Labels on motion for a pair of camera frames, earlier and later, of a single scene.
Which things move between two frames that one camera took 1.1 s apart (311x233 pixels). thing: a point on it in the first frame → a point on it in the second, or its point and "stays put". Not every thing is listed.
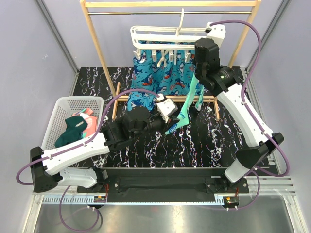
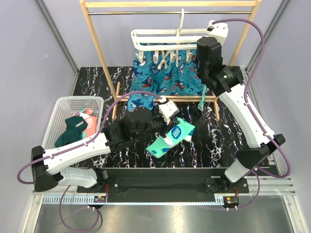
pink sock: [92, 125] stays put
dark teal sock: [63, 139] stays put
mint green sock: [183, 116] → [180, 133]
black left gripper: [172, 121] stays put
